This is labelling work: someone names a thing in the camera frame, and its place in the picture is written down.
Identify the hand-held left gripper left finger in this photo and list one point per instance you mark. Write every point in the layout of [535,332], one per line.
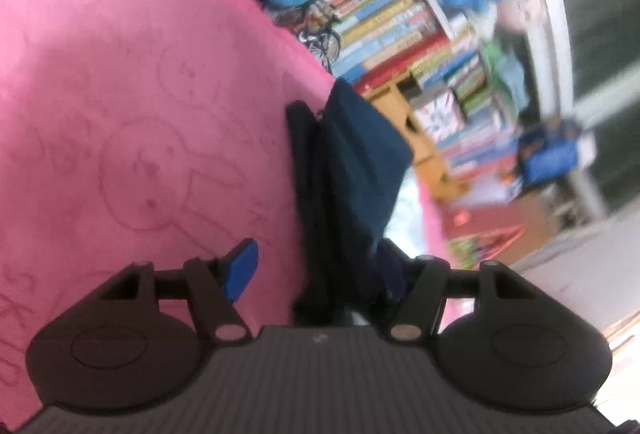
[242,269]

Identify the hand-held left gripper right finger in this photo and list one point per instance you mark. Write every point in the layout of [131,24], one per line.
[390,264]

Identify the white navy red-striped jacket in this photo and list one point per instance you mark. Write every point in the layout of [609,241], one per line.
[350,164]

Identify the wooden drawer organizer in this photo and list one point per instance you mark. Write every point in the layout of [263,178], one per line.
[430,169]

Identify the pink toy house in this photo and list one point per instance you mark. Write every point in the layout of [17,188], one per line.
[490,234]

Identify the row of pastel slim books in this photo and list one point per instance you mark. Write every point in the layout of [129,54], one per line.
[480,154]

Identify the white printed cardboard box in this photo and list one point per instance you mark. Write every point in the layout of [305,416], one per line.
[440,119]

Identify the small black box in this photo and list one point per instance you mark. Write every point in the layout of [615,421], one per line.
[410,88]

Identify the blue cardboard box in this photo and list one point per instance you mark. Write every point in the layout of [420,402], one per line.
[550,159]

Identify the row of slim green textbooks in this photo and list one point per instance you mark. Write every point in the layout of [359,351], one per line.
[450,64]

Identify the stack of green booklets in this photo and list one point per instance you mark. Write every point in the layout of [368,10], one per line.
[510,79]

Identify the miniature bicycle model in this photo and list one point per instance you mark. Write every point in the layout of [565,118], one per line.
[320,39]

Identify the pink rabbit print blanket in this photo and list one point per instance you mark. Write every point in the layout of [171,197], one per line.
[125,64]

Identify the row of colourful upright books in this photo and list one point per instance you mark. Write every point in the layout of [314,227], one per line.
[385,14]

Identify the white plush toy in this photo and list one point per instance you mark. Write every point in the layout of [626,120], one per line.
[525,4]

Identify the white window frame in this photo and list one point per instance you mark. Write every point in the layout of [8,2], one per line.
[555,14]

